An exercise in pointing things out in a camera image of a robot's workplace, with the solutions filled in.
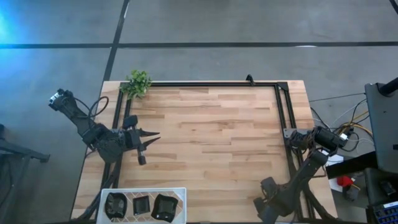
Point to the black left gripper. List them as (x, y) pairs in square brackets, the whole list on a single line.
[(133, 140)]

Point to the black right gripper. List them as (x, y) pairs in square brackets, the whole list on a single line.
[(267, 211)]

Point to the black rectangular plate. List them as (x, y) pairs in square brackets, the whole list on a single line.
[(141, 206)]

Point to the black wavy square plate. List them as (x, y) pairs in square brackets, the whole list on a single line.
[(164, 208)]

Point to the black round scalloped plate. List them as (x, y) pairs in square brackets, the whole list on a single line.
[(115, 205)]

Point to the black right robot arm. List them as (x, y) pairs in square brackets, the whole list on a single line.
[(311, 161)]

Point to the green plant in white pot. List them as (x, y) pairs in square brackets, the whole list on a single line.
[(136, 84)]

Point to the red object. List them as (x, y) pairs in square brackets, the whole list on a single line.
[(344, 181)]

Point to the small black clamp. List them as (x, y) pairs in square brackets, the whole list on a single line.
[(250, 79)]

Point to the black floor stand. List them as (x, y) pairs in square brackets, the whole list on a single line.
[(18, 152)]

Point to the grey equipment cart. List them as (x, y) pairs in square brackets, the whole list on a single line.
[(382, 130)]

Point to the black pole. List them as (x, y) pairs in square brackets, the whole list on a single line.
[(390, 87)]

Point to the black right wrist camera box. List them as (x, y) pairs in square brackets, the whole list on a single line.
[(269, 185)]

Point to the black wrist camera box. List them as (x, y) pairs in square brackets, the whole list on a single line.
[(130, 121), (269, 185)]

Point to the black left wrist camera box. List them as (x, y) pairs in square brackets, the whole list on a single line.
[(130, 121)]

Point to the white metal frame leg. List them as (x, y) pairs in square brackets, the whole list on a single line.
[(143, 189)]

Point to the grey mount plate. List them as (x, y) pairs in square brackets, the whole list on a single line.
[(289, 132)]

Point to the black table frame rail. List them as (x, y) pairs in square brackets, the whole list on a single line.
[(217, 84)]

